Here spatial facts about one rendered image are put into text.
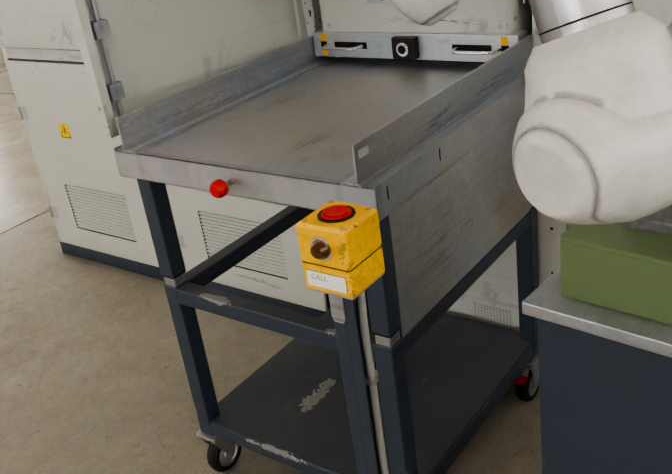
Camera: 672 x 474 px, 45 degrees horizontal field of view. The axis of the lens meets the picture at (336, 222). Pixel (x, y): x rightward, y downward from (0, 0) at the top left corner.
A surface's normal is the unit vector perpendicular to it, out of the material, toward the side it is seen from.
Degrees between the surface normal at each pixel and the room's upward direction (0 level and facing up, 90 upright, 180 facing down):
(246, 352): 0
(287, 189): 90
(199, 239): 90
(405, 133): 90
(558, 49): 47
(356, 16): 90
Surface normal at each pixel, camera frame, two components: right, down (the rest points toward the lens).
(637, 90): 0.22, -0.11
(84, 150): -0.57, 0.41
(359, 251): 0.81, 0.14
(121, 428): -0.13, -0.90
